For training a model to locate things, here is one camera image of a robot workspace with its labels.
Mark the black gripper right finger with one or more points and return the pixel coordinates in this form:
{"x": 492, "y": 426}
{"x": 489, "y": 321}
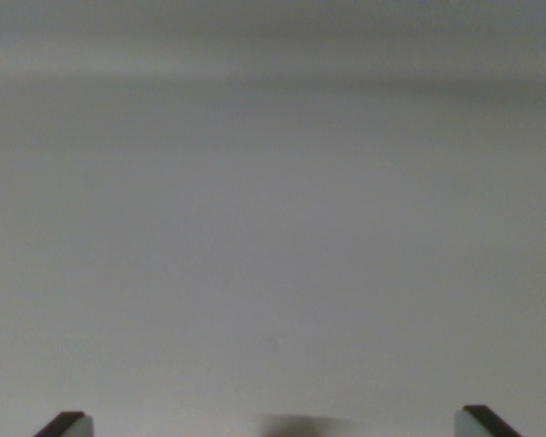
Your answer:
{"x": 478, "y": 425}

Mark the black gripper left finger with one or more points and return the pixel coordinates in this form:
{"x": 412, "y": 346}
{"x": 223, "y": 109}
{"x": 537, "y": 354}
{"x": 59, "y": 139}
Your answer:
{"x": 68, "y": 425}

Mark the grey plastic bin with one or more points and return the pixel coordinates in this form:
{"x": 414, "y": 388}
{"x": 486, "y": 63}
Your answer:
{"x": 273, "y": 205}

